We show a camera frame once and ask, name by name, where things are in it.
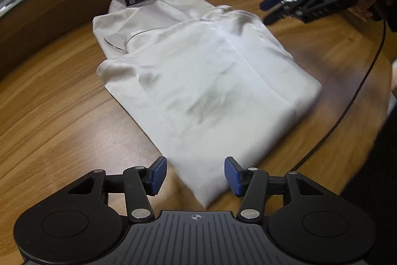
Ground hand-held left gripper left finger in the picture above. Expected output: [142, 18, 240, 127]
[59, 156, 167, 224]

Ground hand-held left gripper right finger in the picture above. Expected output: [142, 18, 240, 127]
[225, 156, 332, 224]

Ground white button-up shirt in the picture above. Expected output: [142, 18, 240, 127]
[92, 0, 323, 209]

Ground black cable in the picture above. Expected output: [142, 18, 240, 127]
[290, 15, 387, 172]

